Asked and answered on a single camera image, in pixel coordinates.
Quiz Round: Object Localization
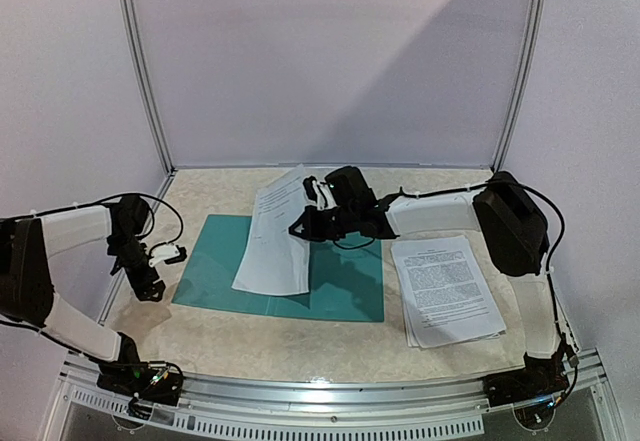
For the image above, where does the right aluminium corner post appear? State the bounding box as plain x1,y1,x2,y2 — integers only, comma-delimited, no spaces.
491,0,545,171

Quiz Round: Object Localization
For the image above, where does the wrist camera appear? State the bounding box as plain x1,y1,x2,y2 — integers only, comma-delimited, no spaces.
148,243,187,267
303,166,377,211

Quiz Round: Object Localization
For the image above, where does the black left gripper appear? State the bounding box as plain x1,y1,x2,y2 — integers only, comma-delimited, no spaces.
108,234,166,301

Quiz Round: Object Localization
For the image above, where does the left aluminium corner post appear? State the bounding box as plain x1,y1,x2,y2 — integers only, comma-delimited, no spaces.
120,0,175,175

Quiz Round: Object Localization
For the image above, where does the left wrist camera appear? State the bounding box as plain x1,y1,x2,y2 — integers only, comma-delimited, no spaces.
148,243,187,267

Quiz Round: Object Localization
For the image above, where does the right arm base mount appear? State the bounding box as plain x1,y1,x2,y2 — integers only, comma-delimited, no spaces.
482,349,579,408

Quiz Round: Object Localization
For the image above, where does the green file folder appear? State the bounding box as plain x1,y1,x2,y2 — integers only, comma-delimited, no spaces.
172,215,384,323

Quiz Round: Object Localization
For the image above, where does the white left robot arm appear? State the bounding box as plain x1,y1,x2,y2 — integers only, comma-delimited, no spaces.
1,192,187,395

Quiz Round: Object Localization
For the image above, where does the printed signature page sheet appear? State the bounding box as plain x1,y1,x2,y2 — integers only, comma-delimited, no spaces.
232,165,310,297

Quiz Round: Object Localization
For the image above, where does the white paper stack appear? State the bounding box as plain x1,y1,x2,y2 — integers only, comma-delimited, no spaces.
403,305,506,349

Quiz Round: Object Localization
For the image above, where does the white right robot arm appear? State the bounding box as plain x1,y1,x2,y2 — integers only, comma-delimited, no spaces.
288,166,576,397

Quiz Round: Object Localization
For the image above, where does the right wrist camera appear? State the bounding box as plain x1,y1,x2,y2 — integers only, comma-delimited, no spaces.
303,166,377,211

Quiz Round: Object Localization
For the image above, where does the printed text page sheet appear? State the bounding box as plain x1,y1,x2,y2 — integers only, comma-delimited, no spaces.
391,236,502,316

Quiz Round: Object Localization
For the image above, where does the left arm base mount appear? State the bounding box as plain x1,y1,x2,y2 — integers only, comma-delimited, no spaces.
97,352,184,421

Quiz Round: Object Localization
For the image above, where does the aluminium front rail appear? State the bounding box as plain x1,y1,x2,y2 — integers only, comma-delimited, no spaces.
44,351,625,440

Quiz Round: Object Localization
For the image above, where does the aluminium corner post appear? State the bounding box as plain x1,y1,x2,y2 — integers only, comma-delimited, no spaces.
491,0,545,171
120,0,175,175

